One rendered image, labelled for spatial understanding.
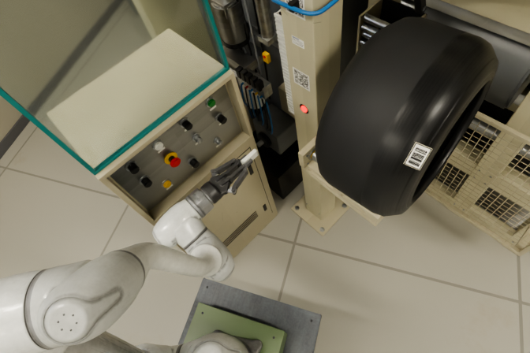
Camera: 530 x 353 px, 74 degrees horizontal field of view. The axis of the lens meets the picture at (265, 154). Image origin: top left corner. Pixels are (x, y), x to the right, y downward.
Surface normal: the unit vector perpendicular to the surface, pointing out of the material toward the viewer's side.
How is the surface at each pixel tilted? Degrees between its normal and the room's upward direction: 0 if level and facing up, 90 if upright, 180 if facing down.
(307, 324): 0
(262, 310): 0
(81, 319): 34
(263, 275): 0
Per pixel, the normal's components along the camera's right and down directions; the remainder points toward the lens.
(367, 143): -0.63, 0.23
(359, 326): -0.15, -0.52
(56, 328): 0.19, -0.06
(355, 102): -0.55, 0.00
